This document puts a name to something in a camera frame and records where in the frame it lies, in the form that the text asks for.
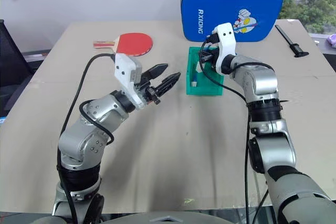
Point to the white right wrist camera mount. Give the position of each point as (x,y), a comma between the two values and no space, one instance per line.
(226,39)

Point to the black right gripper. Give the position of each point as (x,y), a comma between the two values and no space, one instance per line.
(214,56)

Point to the black mesh office chair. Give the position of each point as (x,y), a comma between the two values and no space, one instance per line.
(11,61)

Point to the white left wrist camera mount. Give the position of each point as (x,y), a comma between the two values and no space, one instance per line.
(123,72)

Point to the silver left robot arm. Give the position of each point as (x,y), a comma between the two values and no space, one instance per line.
(78,140)

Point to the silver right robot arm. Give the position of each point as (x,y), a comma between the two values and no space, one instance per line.
(262,82)

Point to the purple crumpled object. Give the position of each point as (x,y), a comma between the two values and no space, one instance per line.
(332,40)

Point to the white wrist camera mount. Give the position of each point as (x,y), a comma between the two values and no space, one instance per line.
(123,72)
(226,39)

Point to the white coupler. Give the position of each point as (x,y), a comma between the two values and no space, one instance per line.
(197,67)

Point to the small blue object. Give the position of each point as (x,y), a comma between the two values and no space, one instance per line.
(2,119)

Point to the green plastic bin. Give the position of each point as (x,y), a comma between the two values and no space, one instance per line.
(204,85)

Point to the green tape scrap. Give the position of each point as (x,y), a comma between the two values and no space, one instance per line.
(188,201)

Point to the blue RXIONG kick pad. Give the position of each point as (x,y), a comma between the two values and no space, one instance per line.
(225,11)

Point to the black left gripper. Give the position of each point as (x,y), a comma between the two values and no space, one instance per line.
(147,90)

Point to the red table tennis paddle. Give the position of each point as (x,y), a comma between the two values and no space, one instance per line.
(134,43)

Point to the black caliper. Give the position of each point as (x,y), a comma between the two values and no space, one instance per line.
(291,42)

